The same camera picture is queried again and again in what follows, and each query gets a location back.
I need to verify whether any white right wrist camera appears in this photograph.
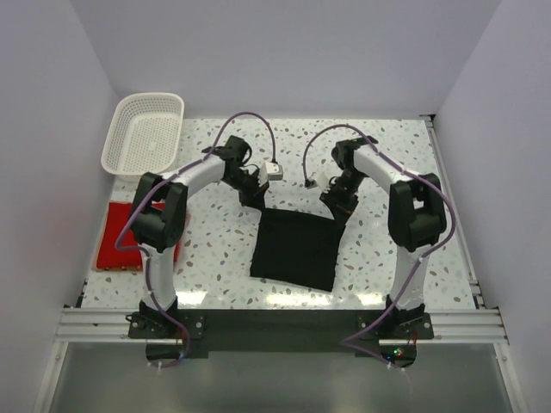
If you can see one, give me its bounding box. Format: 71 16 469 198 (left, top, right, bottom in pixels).
305 173 331 192

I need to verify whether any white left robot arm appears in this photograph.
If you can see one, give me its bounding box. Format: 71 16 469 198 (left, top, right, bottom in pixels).
128 136 282 337

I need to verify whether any white plastic basket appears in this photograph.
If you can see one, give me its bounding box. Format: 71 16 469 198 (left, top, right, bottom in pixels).
101 92 185 180

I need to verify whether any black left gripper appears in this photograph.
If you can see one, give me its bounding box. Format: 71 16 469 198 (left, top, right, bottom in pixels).
223 169 269 211

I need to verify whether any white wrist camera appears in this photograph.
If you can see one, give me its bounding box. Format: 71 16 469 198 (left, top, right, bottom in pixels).
258 161 283 186
305 173 331 192

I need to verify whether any aluminium frame rail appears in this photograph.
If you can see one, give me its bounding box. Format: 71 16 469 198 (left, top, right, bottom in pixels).
55 308 509 344

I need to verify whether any black t shirt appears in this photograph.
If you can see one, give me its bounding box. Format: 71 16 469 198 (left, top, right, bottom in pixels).
250 208 345 293

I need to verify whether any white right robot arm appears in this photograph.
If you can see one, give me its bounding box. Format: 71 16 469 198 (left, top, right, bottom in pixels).
320 138 447 338

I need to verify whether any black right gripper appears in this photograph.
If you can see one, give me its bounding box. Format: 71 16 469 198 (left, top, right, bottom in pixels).
320 169 367 229

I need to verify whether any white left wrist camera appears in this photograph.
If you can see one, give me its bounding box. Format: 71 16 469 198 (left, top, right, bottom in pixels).
258 161 283 186

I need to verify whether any red folded t shirt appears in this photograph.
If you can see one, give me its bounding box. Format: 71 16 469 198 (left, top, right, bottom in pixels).
92 200 190 272

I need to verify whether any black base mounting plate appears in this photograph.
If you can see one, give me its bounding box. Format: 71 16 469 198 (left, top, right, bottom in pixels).
126 307 435 367

